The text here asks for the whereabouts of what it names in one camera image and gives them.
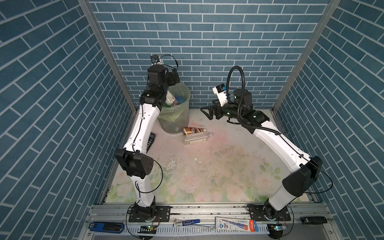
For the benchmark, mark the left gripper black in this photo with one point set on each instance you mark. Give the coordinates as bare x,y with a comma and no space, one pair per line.
171,82

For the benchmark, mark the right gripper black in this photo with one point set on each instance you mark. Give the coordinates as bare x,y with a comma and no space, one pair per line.
213,107

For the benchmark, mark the white tea bottle green label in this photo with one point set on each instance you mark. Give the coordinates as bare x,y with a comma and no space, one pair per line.
170,99

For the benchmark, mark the clear frosted bottle white cap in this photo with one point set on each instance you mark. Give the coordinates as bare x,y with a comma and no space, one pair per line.
196,138

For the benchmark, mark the brown coffee bottle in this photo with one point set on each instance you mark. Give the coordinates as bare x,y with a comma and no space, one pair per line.
193,130

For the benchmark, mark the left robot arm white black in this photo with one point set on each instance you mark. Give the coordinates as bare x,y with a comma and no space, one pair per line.
133,157

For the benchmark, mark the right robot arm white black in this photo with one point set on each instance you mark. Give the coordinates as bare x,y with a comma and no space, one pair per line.
304,169

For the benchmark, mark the mesh bin with green bag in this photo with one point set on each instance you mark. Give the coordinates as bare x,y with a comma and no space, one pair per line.
174,119

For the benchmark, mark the black calculator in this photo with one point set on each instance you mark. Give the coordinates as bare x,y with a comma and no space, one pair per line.
151,140

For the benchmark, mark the white red toothpaste box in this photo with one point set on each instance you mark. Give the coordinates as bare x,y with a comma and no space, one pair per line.
228,224

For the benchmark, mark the blue marker pen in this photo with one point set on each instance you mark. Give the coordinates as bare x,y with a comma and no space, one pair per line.
186,223

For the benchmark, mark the black remote right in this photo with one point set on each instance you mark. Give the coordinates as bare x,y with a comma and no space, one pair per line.
314,220

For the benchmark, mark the blue black handheld device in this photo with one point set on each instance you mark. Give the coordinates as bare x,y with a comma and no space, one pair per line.
106,227

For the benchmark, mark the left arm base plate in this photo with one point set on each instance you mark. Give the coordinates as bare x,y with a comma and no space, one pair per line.
161,214

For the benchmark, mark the white slotted cable duct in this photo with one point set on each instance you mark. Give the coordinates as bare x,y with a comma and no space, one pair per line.
197,230

